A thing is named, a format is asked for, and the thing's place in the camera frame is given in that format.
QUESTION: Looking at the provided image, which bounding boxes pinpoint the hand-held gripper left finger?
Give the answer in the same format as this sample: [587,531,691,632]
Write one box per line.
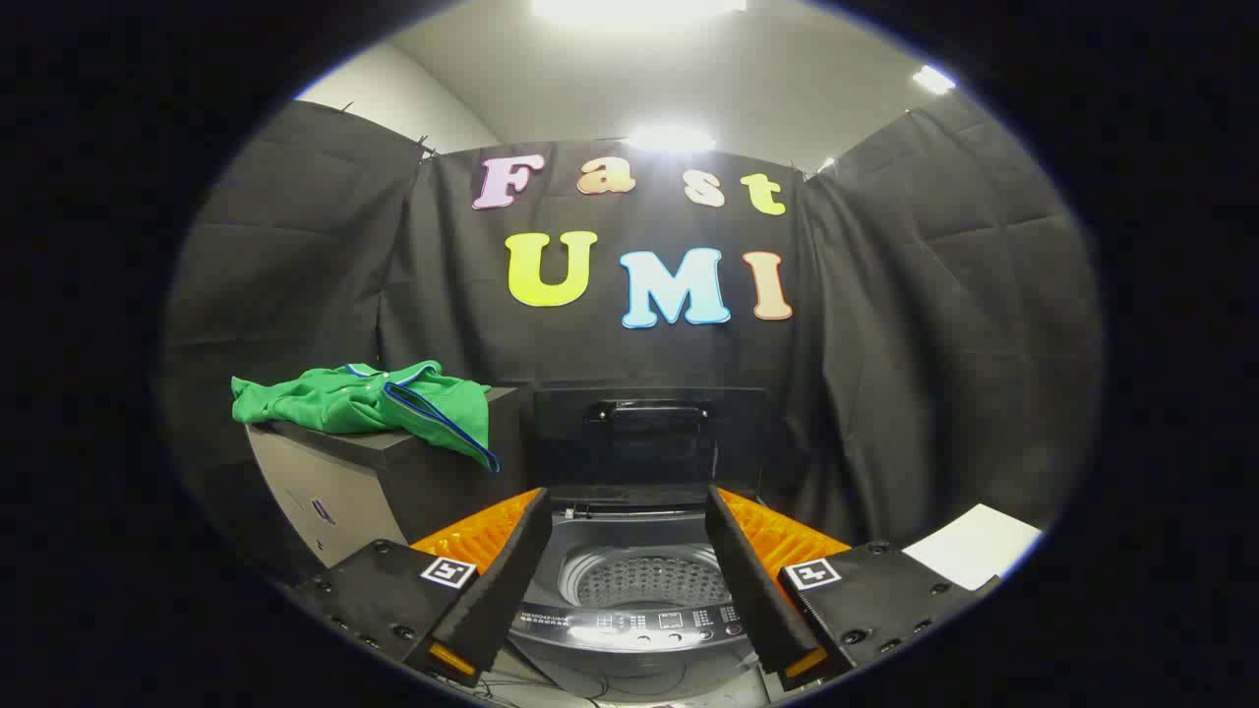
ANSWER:
[295,487,554,689]

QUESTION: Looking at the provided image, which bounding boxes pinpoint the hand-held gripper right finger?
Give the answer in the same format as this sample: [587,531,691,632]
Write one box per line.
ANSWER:
[705,484,1002,692]

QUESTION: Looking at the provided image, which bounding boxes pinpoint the grey washing machine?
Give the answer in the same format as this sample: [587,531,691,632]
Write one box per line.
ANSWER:
[505,482,780,705]

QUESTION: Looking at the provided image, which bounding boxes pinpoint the green polo shirt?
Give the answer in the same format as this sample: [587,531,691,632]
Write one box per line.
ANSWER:
[231,360,503,474]

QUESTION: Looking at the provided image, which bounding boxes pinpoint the white board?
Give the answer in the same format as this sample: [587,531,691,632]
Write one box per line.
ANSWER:
[902,503,1044,592]

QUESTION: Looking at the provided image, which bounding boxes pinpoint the black backdrop cloth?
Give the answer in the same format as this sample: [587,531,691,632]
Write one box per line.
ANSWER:
[162,93,1103,581]

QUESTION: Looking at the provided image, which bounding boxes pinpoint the black cable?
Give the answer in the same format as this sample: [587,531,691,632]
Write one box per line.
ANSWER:
[470,673,613,707]

